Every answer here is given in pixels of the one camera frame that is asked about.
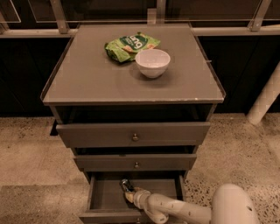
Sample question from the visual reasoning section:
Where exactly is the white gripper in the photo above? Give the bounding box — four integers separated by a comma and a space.
124, 187, 151, 209

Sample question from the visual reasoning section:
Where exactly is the silver blue redbull can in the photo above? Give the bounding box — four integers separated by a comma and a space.
120, 178, 134, 193

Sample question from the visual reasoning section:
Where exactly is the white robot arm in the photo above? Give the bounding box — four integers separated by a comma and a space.
121, 179, 260, 224

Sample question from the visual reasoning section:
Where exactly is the grey bottom drawer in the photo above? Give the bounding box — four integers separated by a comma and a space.
79, 171, 186, 224

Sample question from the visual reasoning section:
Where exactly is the grey drawer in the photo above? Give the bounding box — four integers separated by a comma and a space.
79, 171, 186, 224
74, 154, 196, 172
57, 122, 210, 148

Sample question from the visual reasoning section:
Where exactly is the grey middle drawer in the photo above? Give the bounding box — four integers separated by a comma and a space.
74, 154, 196, 172

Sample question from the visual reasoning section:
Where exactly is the grey top drawer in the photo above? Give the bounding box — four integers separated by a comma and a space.
57, 122, 210, 148

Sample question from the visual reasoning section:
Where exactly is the grey drawer cabinet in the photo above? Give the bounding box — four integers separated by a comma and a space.
39, 24, 227, 224

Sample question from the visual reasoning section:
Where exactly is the white ceramic bowl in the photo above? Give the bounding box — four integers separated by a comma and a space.
135, 49, 171, 79

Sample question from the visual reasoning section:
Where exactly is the green chip bag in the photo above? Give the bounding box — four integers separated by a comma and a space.
104, 32, 160, 63

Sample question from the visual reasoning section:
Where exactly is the white diagonal post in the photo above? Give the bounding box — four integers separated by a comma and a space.
247, 62, 280, 125

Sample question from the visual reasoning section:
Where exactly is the metal railing frame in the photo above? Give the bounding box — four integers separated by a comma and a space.
0, 0, 280, 38

